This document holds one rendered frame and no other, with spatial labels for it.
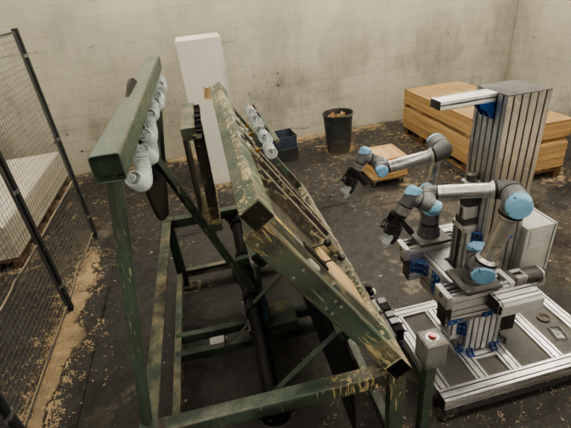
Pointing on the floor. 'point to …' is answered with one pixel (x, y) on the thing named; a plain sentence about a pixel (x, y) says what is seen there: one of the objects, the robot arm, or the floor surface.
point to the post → (425, 397)
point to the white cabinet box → (201, 84)
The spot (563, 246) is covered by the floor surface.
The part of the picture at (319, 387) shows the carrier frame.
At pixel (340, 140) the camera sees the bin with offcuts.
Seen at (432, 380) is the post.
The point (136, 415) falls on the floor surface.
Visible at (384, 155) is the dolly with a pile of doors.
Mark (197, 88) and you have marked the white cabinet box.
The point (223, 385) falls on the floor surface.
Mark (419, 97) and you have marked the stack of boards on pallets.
